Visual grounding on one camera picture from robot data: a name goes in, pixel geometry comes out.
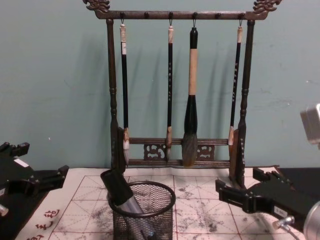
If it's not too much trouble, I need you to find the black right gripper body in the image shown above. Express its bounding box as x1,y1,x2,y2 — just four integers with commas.
247,185,320,224

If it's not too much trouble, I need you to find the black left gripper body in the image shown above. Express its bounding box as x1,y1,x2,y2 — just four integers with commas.
0,155,36,201

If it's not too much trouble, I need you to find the white calligraphy mat, red grid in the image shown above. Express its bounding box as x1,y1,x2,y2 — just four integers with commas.
14,163,311,240

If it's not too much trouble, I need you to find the grey brush with black cap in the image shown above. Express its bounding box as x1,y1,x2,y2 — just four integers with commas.
100,168,146,215

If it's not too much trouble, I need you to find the thin black brush, pale cap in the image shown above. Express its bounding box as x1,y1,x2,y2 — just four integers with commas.
227,26,244,146
165,24,175,162

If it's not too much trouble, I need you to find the dark wooden brush rack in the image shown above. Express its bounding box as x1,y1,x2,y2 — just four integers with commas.
83,0,279,190

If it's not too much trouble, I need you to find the thin black brush, white label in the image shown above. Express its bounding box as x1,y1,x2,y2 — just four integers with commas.
119,23,131,167

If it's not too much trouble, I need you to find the grey cable with silver plug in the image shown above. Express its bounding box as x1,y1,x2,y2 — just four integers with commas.
273,215,297,240

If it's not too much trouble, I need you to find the large brush with tan handle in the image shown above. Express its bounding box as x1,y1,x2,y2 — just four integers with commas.
181,26,200,168

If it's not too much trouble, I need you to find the black wire mesh pen holder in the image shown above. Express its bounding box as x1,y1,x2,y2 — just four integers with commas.
108,181,177,240

